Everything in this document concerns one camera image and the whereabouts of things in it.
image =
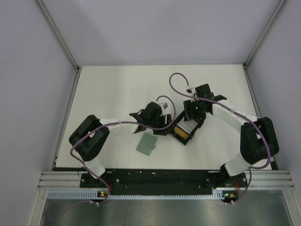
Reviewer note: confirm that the right aluminium corner post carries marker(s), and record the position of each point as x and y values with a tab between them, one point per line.
264	34

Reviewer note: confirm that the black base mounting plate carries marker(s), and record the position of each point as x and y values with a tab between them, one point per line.
162	181

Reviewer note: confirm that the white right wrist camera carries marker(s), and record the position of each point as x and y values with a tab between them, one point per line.
191	90

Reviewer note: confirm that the left aluminium corner post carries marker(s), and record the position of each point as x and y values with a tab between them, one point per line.
57	34

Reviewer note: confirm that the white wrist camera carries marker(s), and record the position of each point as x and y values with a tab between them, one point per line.
163	106
191	90

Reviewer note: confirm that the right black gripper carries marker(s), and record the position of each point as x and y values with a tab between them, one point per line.
188	105

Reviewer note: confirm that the aluminium corner post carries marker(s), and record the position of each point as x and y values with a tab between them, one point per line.
57	34
264	34

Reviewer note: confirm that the grey slotted cable duct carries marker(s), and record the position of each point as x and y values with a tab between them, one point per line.
97	195

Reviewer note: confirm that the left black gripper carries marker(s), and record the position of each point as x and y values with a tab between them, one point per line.
162	117

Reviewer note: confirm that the stack of white cards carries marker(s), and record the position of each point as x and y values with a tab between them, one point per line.
187	126

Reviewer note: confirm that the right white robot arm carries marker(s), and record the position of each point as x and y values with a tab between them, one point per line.
258	140

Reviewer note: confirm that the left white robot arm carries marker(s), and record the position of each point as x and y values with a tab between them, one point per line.
91	135

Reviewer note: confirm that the green card holder wallet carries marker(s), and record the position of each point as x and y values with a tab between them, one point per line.
147	144

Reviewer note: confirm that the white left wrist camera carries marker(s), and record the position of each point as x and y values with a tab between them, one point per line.
163	106

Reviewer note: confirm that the aluminium front frame rail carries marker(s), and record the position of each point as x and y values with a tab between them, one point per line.
261	180

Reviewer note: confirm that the black card box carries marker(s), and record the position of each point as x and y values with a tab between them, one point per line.
180	134

